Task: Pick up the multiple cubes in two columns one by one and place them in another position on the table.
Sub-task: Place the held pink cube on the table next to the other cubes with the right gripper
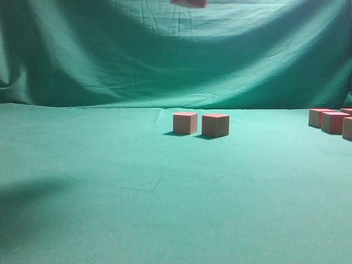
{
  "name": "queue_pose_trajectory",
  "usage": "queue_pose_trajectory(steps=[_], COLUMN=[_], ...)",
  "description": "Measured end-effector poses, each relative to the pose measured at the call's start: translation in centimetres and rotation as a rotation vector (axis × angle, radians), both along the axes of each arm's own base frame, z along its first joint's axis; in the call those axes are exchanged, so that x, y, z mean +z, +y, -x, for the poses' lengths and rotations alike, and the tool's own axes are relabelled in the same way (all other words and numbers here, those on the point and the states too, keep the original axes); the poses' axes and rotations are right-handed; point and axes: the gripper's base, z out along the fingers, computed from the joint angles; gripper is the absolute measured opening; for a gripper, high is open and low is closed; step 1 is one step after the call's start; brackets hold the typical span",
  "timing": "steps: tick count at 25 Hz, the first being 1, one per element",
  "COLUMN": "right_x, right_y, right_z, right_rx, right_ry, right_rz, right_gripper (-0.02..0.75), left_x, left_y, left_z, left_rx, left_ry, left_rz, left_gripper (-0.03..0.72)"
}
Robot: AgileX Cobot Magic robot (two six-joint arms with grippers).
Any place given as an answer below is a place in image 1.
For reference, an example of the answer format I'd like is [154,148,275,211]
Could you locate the placed pink cube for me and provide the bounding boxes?
[201,113,230,138]
[170,0,207,8]
[173,112,198,135]

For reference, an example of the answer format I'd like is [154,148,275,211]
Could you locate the green cloth backdrop and cover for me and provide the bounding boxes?
[1,1,351,263]

